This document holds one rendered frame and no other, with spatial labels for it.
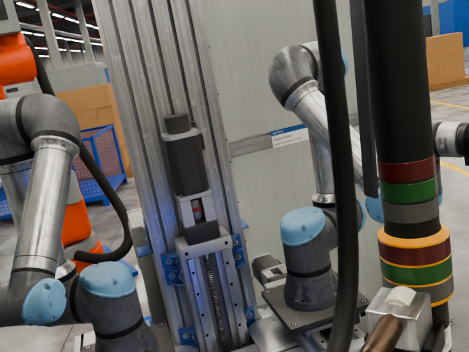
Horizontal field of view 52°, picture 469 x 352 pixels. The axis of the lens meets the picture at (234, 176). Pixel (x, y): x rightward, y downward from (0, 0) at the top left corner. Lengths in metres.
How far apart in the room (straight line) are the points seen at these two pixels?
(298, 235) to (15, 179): 0.66
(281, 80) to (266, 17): 1.13
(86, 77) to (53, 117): 9.92
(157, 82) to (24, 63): 3.16
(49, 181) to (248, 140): 1.35
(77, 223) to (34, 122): 3.30
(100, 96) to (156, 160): 7.11
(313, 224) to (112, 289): 0.49
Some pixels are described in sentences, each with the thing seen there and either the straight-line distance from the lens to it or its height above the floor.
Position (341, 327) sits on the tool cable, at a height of 1.56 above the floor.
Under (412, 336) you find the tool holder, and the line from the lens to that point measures 0.30.
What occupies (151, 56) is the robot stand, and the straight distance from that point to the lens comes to 1.23.
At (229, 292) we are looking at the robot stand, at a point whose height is 1.10.
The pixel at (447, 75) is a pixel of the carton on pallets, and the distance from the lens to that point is 12.92.
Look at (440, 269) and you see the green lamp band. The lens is 0.32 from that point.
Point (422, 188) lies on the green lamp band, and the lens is 0.30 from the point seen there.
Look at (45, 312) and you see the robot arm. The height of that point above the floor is 1.33.
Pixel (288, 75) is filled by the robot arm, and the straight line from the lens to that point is 1.12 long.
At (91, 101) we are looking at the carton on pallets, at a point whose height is 1.36.
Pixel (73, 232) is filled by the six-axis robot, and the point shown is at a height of 0.48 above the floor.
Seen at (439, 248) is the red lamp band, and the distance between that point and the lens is 0.32.
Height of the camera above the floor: 1.69
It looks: 14 degrees down
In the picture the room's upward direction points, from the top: 11 degrees counter-clockwise
